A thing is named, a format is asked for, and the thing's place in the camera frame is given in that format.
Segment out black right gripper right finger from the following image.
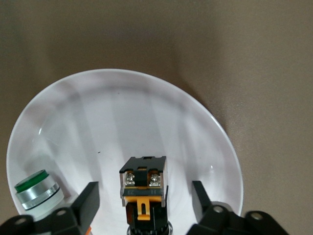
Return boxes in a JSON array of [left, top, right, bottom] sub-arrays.
[[185, 180, 294, 235]]

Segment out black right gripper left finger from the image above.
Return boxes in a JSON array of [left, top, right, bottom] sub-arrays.
[[0, 181, 101, 235]]

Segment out pink round plate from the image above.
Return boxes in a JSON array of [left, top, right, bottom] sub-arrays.
[[6, 68, 245, 235]]

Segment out brown table mat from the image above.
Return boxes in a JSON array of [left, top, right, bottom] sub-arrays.
[[0, 0, 313, 235]]

